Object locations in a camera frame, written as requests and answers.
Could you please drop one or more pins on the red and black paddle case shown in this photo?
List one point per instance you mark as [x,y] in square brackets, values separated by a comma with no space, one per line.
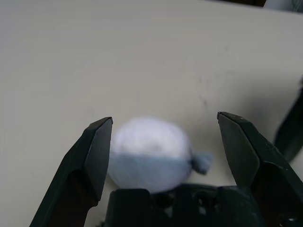
[291,132]

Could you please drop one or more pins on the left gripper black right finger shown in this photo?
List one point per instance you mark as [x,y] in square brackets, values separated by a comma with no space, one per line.
[260,170]

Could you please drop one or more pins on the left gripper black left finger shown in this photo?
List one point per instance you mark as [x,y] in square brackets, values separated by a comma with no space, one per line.
[78,170]

